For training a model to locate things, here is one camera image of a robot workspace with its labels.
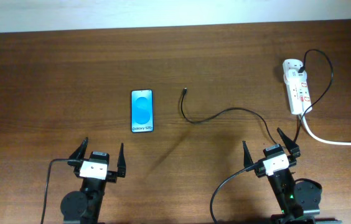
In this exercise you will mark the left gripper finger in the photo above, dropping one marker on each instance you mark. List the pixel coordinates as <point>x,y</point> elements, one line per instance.
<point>79,153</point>
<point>121,165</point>

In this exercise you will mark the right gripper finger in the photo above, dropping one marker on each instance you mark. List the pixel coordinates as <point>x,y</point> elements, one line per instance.
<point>247,160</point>
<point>290,145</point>

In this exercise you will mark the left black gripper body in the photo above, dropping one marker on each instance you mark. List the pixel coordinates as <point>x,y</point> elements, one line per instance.
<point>111,175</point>

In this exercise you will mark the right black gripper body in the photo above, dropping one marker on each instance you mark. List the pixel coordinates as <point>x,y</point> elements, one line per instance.
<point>258,170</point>

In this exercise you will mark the white power strip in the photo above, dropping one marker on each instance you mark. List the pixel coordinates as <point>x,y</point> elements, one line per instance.
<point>298,93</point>

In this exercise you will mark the blue screen Galaxy smartphone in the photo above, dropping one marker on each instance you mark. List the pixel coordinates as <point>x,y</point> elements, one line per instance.
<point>142,111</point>

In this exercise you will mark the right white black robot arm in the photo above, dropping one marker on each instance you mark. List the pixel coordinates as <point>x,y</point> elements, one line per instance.
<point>298,199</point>

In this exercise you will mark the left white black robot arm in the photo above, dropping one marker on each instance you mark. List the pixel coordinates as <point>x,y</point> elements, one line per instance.
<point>83,206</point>

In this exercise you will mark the white USB charger plug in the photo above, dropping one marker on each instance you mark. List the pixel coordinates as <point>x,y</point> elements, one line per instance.
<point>293,76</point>

